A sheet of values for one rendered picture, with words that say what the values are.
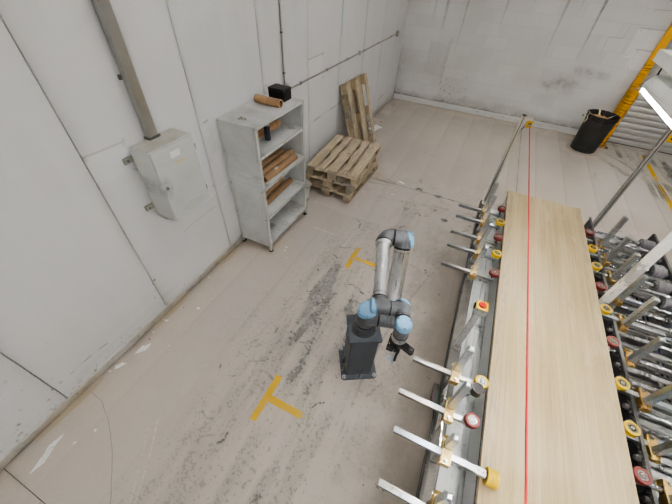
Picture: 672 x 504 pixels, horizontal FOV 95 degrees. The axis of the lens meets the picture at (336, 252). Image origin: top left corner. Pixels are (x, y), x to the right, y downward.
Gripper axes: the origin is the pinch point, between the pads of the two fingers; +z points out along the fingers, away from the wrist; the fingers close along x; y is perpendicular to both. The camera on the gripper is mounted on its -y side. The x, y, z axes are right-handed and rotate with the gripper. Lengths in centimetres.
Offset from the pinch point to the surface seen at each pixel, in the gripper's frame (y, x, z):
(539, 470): -84, 24, 4
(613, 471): -119, 7, 4
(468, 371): -51, -31, 32
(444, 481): -48, 42, 32
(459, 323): -37, -62, 24
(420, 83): 165, -752, 50
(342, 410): 24, 13, 94
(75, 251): 225, 39, -21
